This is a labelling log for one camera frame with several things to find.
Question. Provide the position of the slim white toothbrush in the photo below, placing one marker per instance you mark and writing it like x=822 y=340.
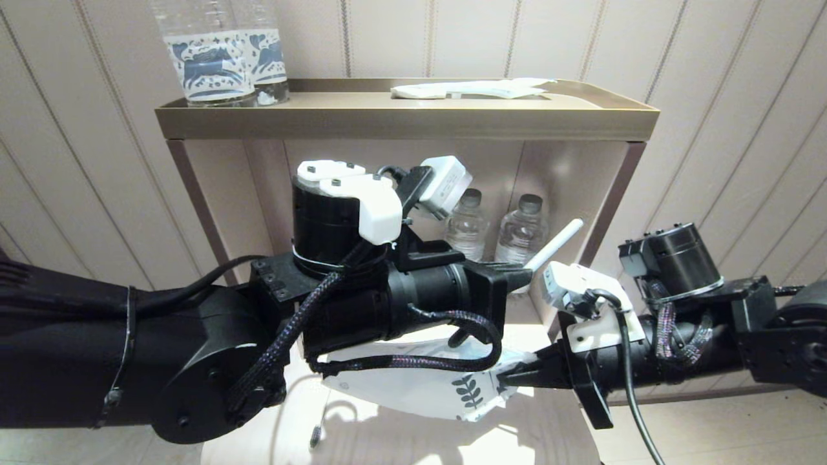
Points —
x=314 y=439

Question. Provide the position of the white leaf-print plastic bag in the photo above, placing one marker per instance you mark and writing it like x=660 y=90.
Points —
x=420 y=387

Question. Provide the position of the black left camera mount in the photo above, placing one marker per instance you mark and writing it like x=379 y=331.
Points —
x=420 y=252

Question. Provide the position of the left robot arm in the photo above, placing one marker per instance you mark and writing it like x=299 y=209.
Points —
x=97 y=361

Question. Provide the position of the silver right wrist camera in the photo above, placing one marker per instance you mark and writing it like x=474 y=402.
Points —
x=557 y=284

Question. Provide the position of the large bottle blue deer label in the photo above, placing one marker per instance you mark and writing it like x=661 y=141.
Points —
x=271 y=58
x=210 y=61

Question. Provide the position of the white folded sachet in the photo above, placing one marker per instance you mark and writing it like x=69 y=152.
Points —
x=418 y=93

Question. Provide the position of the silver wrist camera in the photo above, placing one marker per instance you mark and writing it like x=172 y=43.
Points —
x=557 y=284
x=449 y=184

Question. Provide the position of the small clear water bottle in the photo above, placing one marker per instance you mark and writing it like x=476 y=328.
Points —
x=520 y=236
x=466 y=232

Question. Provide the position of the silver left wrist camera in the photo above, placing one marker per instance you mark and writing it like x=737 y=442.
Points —
x=449 y=184

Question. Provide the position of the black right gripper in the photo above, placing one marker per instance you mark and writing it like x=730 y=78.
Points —
x=591 y=403

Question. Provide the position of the white left arm joint cover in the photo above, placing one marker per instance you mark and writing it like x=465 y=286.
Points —
x=375 y=206

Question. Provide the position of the grey toothbrush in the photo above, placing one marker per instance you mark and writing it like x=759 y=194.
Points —
x=555 y=244

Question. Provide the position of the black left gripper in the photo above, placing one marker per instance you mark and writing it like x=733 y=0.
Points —
x=488 y=297

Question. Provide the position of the bronze open shelf unit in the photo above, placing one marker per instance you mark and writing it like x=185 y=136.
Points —
x=400 y=119

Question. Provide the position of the white packet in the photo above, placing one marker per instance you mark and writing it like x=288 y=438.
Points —
x=497 y=88

